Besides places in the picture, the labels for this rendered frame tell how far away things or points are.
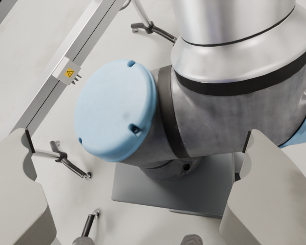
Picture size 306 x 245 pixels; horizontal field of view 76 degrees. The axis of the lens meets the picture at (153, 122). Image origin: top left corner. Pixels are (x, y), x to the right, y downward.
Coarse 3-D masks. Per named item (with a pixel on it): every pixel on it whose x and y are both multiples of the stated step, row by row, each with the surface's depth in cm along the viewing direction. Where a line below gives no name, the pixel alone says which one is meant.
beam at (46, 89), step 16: (96, 0) 107; (112, 0) 109; (96, 16) 107; (112, 16) 114; (80, 32) 104; (96, 32) 111; (64, 48) 105; (80, 48) 108; (48, 64) 106; (80, 64) 113; (48, 80) 103; (32, 96) 103; (48, 96) 108; (16, 112) 104; (32, 112) 105; (48, 112) 112; (16, 128) 103; (32, 128) 110
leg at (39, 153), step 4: (36, 152) 121; (40, 152) 124; (44, 152) 126; (48, 152) 129; (52, 152) 133; (36, 156) 123; (40, 156) 125; (44, 156) 127; (48, 156) 129; (52, 156) 132; (56, 156) 135; (60, 156) 138
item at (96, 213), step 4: (96, 212) 129; (88, 216) 123; (92, 216) 123; (96, 216) 128; (88, 220) 121; (92, 220) 122; (88, 224) 120; (84, 228) 118; (88, 228) 119; (84, 232) 117; (88, 232) 118; (84, 236) 116
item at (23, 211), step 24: (0, 144) 9; (24, 144) 10; (0, 168) 8; (24, 168) 8; (0, 192) 7; (24, 192) 7; (0, 216) 6; (24, 216) 6; (48, 216) 7; (0, 240) 5; (24, 240) 6; (48, 240) 7
